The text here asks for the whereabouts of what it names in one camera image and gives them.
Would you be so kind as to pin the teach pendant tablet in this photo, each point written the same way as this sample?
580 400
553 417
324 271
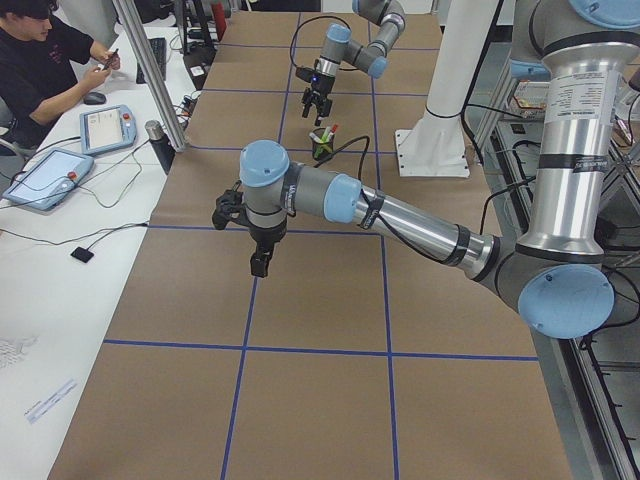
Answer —
50 180
107 129

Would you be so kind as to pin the small black square puck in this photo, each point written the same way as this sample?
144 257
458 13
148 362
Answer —
82 254

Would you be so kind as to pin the green highlighter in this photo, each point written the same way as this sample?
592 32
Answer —
323 134

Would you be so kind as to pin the dark water bottle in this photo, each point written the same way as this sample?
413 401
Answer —
160 143

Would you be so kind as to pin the white camera stand post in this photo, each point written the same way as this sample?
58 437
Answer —
435 146

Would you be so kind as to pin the lower teach pendant tablet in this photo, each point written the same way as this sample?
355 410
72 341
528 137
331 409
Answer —
50 180

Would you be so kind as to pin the grey computer mouse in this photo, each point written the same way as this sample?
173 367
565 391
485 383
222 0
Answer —
94 98

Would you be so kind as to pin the black mesh pen cup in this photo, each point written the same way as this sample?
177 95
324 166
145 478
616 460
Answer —
321 151

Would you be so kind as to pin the aluminium frame post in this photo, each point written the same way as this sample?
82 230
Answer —
131 22

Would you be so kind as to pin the person in black shirt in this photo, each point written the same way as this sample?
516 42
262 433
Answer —
47 68

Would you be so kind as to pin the upper teach pendant tablet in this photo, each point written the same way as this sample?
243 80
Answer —
107 129

